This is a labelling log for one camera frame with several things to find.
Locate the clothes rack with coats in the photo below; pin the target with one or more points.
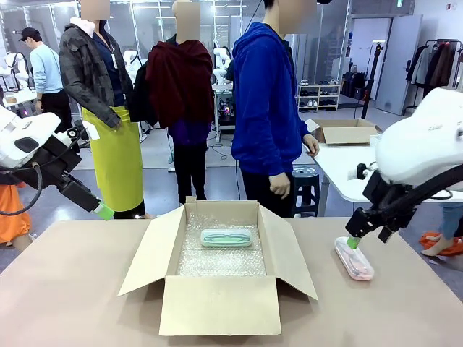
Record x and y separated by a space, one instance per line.
434 65

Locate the figure in orange trousers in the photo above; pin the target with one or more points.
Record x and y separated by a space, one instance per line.
11 217

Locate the wooden shoe rack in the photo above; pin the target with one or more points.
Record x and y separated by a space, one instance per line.
318 97

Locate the glasses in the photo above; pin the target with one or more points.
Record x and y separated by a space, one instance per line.
356 265
226 238

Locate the mannequin with dark red cloth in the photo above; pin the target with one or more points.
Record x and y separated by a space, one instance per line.
181 79

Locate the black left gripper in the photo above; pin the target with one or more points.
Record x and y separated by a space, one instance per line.
76 191

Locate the orange cloth on floor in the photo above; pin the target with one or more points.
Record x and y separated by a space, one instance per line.
434 238

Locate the open brown cardboard box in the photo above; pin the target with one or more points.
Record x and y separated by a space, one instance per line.
220 307

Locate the person's left hand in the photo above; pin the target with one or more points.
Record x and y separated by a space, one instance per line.
312 145

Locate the mannequin grey jacket yellow skirt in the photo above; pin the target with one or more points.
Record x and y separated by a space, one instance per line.
112 162

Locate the small open cardboard box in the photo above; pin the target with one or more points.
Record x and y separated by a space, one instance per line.
343 135

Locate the figure in blue jeans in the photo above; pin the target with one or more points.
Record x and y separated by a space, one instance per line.
450 224

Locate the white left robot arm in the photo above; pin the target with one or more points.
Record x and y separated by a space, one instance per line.
36 124

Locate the grey partition door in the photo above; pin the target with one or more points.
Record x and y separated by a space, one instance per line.
398 65

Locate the man light blue sweater cap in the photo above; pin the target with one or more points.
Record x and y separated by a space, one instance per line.
45 72

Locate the blue sleeved right forearm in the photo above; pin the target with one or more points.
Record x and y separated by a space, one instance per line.
271 155

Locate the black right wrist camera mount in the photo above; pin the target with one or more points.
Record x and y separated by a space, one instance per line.
380 191

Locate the white work table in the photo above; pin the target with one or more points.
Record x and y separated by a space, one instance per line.
343 170

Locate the pink glasses case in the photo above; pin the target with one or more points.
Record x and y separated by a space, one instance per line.
361 272

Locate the black tripod stand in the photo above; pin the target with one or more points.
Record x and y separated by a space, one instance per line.
372 79

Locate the person's right hand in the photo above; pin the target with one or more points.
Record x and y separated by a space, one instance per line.
280 186

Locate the blue grey plastic stool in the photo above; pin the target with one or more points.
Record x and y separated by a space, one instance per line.
305 188

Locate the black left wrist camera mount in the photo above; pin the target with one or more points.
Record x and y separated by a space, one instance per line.
58 155

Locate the black suitcases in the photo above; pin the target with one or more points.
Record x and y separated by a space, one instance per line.
352 85

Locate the mint green glasses case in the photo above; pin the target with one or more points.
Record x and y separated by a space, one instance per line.
226 243

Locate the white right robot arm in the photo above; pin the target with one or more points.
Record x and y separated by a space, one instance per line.
416 144

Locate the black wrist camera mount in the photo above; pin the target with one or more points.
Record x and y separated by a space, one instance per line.
58 155
380 191

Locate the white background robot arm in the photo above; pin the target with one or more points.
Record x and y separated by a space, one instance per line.
14 70
221 65

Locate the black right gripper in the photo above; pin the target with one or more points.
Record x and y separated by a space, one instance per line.
365 222

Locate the blue sleeved left forearm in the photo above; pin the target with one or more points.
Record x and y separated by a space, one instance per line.
303 128

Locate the clear bubble wrap sheet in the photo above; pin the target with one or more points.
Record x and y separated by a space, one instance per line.
220 262

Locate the person in blue hoodie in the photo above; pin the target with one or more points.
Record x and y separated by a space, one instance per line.
264 90

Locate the background equipment table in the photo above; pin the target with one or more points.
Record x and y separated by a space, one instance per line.
224 108

